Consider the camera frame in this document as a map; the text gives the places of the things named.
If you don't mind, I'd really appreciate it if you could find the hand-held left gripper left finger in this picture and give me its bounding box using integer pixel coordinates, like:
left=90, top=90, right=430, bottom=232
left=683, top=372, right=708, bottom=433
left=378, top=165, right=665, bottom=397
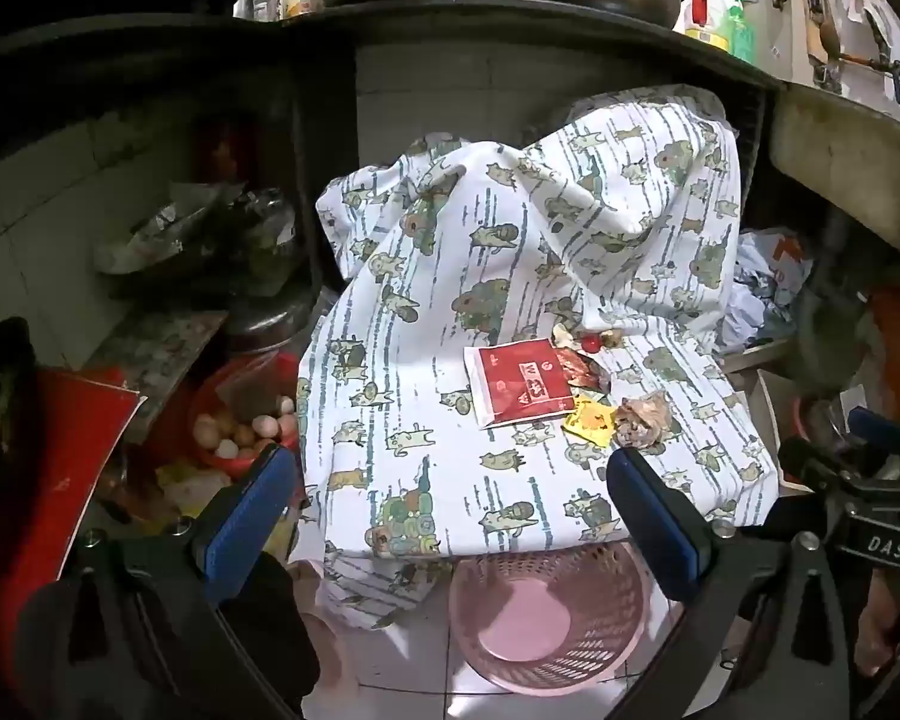
left=64, top=442, right=305, bottom=661

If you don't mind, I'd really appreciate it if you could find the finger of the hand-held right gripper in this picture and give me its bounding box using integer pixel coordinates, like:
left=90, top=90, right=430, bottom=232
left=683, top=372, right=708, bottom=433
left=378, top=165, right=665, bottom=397
left=847, top=405, right=900, bottom=448
left=776, top=435, right=845, bottom=488

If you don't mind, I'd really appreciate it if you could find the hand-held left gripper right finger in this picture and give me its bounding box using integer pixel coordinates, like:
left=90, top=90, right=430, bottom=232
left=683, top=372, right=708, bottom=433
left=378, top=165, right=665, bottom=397
left=606, top=446, right=845, bottom=720

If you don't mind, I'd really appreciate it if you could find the pale wrapper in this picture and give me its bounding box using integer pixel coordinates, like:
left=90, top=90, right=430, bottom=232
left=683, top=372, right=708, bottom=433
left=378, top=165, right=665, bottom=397
left=613, top=390, right=680, bottom=455

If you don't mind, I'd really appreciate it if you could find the yellow wrapper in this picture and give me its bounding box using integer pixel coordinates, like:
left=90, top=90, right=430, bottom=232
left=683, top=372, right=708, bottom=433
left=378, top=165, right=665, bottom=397
left=561, top=394, right=617, bottom=451

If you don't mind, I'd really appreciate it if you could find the pink plastic basket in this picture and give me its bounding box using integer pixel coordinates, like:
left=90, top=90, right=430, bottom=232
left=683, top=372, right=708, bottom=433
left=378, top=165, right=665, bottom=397
left=448, top=540, right=657, bottom=695

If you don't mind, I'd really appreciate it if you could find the red snack wrapper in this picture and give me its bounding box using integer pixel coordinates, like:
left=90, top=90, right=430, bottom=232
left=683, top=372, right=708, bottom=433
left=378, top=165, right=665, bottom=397
left=551, top=345, right=613, bottom=395

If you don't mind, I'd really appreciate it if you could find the red and white paper packet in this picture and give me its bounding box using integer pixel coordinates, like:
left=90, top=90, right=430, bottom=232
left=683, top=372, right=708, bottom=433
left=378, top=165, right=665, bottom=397
left=463, top=339, right=577, bottom=430

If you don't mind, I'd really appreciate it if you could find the person's right hand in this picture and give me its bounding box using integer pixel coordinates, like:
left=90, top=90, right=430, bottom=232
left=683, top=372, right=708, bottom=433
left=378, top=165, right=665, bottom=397
left=855, top=577, right=900, bottom=682

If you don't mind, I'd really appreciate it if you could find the yellow plastic packet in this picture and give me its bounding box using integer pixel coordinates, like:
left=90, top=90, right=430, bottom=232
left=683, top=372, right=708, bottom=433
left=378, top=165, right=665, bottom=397
left=154, top=461, right=211, bottom=500

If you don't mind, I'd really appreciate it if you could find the pile of eggs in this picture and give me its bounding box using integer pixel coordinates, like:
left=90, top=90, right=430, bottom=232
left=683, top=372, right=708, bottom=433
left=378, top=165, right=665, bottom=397
left=193, top=396, right=301, bottom=463

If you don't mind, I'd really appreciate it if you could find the dark cloth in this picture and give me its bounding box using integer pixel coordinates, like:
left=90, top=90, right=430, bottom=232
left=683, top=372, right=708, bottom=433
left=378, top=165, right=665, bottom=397
left=221, top=551, right=323, bottom=720

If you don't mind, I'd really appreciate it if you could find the red plastic bowl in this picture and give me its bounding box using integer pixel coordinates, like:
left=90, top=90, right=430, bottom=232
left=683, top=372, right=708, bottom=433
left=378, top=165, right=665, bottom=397
left=187, top=352, right=305, bottom=478

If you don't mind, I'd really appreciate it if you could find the clear plastic bag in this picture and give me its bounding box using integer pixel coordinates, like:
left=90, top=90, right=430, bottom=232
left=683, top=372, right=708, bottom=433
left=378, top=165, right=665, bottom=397
left=217, top=360, right=286, bottom=421

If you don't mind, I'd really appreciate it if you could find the pale pink object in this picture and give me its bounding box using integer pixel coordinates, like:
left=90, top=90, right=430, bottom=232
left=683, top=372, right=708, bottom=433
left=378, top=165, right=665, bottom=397
left=289, top=559, right=361, bottom=695

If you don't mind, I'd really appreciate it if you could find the blue and white plastic bag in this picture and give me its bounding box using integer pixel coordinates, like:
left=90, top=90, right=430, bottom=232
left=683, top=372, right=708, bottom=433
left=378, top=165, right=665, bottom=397
left=720, top=229, right=815, bottom=355

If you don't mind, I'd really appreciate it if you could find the red paper board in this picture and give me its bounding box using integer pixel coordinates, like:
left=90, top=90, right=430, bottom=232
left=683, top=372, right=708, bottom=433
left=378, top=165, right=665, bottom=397
left=0, top=367, right=148, bottom=597

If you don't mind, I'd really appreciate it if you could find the speckled stone slab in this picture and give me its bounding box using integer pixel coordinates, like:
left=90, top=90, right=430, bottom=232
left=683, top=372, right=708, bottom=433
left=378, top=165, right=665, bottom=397
left=82, top=307, right=230, bottom=443

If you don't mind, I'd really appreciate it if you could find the pale stone sink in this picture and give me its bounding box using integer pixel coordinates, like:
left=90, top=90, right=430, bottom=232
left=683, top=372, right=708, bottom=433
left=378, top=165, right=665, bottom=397
left=769, top=82, right=900, bottom=257

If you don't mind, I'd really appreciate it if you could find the dark glass jar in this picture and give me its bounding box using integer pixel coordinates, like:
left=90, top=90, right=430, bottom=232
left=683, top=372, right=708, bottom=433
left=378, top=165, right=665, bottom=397
left=225, top=187, right=301, bottom=293

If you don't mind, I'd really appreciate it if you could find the crumpled silver plastic bag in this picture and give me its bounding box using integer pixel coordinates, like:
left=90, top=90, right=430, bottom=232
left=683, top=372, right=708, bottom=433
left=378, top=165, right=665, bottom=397
left=94, top=184, right=222, bottom=278

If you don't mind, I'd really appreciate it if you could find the white cartoon printed cloth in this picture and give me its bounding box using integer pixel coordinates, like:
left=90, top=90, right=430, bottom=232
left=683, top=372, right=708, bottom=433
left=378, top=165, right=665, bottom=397
left=296, top=86, right=781, bottom=631

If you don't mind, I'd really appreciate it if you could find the metal faucet pipe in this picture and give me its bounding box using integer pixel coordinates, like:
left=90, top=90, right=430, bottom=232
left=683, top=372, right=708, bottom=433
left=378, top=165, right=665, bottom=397
left=810, top=11, right=900, bottom=106

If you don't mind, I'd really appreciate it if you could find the green spray bottle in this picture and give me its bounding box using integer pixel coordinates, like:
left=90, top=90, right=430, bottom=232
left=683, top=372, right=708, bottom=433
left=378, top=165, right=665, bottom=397
left=726, top=0, right=757, bottom=65

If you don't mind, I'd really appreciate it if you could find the cooking oil bottle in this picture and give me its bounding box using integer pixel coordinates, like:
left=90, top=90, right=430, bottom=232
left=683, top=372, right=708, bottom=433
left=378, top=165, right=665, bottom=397
left=684, top=0, right=734, bottom=46

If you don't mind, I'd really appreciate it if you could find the dark stone shelf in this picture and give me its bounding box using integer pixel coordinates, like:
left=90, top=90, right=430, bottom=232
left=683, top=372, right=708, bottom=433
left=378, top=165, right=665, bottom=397
left=0, top=0, right=788, bottom=102

